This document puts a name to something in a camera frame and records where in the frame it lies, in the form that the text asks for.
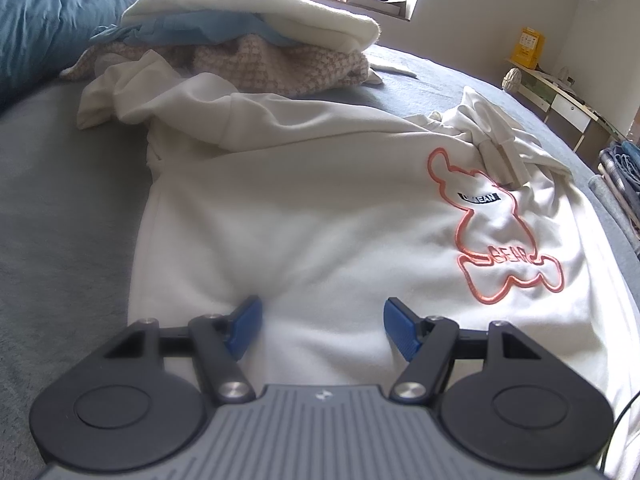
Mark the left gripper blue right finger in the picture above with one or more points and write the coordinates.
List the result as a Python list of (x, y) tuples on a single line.
[(404, 328)]

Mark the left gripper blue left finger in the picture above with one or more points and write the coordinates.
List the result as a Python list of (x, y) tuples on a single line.
[(243, 326)]

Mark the white bear print sweatshirt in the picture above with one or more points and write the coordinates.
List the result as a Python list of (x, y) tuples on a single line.
[(325, 210)]

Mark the grey bed sheet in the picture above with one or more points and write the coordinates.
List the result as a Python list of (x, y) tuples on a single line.
[(71, 206)]

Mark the stack of folded jeans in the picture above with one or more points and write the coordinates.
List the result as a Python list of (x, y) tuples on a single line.
[(616, 185)]

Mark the white and green desk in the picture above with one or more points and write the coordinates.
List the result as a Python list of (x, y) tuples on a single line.
[(576, 123)]

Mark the white yarn ball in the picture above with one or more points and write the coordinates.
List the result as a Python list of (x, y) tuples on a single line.
[(512, 80)]

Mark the light blue garment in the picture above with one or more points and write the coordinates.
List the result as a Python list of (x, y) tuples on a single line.
[(198, 28)]

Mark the yellow box on desk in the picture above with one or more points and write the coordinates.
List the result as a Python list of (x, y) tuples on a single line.
[(528, 48)]

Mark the cream fleece garment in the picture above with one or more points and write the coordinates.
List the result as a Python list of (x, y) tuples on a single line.
[(303, 21)]

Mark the blue duvet roll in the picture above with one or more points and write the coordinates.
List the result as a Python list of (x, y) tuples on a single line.
[(39, 38)]

